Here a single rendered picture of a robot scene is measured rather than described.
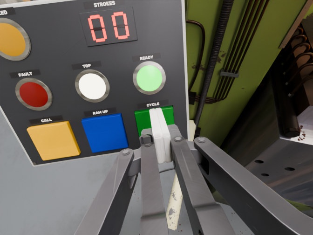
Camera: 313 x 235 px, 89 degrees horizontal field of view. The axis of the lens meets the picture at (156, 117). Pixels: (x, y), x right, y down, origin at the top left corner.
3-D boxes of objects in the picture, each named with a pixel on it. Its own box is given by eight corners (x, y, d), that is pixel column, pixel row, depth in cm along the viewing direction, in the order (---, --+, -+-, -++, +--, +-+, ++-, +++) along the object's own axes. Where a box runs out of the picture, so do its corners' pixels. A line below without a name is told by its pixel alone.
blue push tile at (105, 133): (128, 147, 33) (120, 114, 30) (91, 153, 33) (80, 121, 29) (128, 142, 35) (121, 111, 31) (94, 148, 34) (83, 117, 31)
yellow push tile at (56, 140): (79, 155, 32) (66, 122, 30) (42, 161, 32) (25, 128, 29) (82, 150, 34) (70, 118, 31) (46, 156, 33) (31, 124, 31)
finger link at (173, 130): (174, 154, 12) (211, 148, 13) (165, 125, 17) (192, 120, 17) (175, 169, 13) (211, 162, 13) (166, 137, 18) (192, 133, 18)
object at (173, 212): (177, 231, 55) (177, 231, 51) (162, 225, 57) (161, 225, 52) (196, 127, 79) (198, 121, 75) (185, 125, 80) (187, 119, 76)
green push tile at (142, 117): (176, 140, 33) (173, 107, 30) (141, 145, 33) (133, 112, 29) (174, 136, 35) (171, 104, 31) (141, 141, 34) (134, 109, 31)
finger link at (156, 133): (165, 163, 15) (157, 165, 15) (157, 128, 21) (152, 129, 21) (161, 136, 14) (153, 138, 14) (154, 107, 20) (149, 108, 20)
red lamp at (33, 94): (47, 112, 28) (29, 94, 24) (26, 107, 29) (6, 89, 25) (58, 99, 29) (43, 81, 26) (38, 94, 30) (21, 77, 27)
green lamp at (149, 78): (159, 95, 28) (159, 76, 25) (136, 91, 29) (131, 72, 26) (164, 83, 30) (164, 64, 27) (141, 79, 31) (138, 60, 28)
